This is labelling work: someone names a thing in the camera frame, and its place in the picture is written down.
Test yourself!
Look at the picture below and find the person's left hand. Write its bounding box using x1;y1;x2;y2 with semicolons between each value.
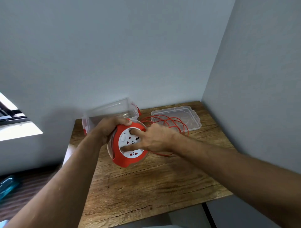
95;117;133;146

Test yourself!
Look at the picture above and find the person's right hand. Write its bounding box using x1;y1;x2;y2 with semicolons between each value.
119;123;179;153

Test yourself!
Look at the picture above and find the clear plastic storage box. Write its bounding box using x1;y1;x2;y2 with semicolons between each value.
82;97;141;136

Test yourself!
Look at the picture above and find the orange extension cord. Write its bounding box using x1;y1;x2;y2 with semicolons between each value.
140;114;190;157

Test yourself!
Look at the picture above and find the orange white cable reel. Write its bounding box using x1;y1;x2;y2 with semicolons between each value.
107;118;150;168

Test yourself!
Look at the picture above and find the clear plastic box lid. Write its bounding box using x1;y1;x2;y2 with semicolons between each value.
151;106;202;132

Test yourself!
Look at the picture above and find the person's right forearm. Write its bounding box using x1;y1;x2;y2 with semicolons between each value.
169;134;301;228

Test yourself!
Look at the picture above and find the person's left forearm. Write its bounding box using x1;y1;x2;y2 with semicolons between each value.
4;128;108;228

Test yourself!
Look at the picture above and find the black metal table leg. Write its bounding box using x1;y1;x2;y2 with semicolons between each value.
202;202;216;228

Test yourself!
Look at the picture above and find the window with black bars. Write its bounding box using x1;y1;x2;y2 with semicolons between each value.
0;91;44;142

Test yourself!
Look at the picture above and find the brown textured mattress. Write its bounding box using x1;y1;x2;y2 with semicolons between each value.
0;164;64;228

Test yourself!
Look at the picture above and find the blue transparent bottle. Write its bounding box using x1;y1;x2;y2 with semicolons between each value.
0;175;20;201

